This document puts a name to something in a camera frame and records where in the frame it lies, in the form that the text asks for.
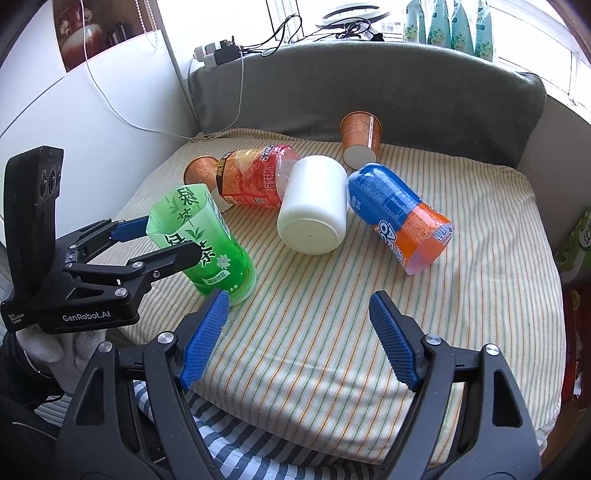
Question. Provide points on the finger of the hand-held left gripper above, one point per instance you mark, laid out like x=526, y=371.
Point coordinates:
x=131, y=229
x=175, y=258

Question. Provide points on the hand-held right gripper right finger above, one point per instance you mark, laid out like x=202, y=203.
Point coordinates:
x=392, y=337

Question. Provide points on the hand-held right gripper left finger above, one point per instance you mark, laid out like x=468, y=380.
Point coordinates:
x=203, y=344

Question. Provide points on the green tea bottle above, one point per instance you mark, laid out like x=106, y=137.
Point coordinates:
x=194, y=221

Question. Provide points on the person's left forearm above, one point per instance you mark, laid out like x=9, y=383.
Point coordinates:
x=18, y=383

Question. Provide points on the orange paper cup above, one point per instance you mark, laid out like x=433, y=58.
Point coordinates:
x=360, y=134
x=201, y=170

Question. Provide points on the white plastic cup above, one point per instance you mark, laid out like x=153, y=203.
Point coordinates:
x=314, y=203

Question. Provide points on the person's left hand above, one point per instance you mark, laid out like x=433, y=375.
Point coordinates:
x=69, y=346

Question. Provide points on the striped cushion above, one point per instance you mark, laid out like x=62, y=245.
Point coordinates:
x=323, y=323

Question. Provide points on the blue white striped cloth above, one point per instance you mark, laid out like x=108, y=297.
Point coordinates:
x=240, y=443

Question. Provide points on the red label plastic bottle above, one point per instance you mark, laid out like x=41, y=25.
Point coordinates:
x=254, y=175

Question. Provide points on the blue orange soda bottle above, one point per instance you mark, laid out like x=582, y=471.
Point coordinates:
x=392, y=203

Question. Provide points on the red box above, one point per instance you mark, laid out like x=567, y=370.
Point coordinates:
x=572, y=341

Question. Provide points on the white power strip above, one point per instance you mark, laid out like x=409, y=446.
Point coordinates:
x=203, y=54

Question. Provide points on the black power adapter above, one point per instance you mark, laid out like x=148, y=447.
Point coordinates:
x=227, y=51

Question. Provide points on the green box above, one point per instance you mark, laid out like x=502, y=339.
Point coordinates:
x=575, y=249

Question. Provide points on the grey sofa backrest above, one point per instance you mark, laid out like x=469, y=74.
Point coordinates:
x=415, y=92

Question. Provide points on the green and white packet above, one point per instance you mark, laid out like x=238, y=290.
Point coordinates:
x=463, y=27
x=441, y=23
x=485, y=32
x=414, y=21

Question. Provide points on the wall poster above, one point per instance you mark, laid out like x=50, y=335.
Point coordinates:
x=83, y=32

